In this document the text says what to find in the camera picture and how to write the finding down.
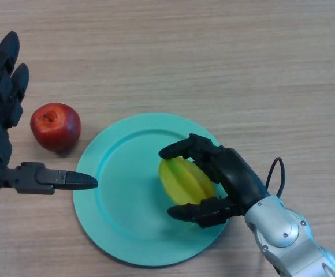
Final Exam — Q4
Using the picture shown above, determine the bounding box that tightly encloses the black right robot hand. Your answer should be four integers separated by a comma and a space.
158, 133, 271, 229

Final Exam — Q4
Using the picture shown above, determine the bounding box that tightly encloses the yellow starfruit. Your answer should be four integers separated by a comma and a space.
158, 156, 217, 205

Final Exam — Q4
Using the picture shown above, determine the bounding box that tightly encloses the green round plate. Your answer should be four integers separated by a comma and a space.
72, 112, 233, 267

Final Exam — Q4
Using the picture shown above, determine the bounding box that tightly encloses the red apple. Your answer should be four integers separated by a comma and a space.
29, 103, 81, 153

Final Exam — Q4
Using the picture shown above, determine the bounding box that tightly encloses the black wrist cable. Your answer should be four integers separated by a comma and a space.
265, 157, 286, 199

